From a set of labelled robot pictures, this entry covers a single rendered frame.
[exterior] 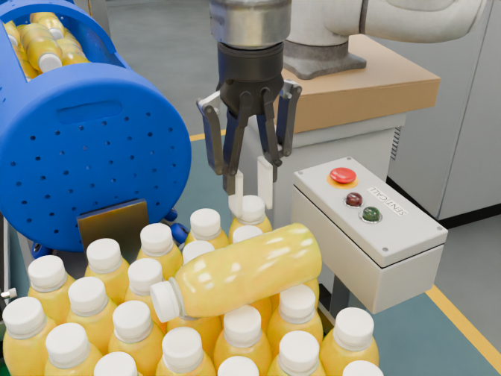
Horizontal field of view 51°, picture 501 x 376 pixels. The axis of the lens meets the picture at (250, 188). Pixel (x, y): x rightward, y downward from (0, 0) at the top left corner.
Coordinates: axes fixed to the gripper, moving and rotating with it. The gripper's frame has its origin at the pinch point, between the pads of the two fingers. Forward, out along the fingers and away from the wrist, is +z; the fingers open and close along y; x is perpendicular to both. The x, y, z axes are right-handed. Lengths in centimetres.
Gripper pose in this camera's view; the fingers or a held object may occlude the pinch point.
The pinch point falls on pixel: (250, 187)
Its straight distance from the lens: 70.0
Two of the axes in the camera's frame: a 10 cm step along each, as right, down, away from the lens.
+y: -8.9, 2.6, -3.8
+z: 0.0, 8.3, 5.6
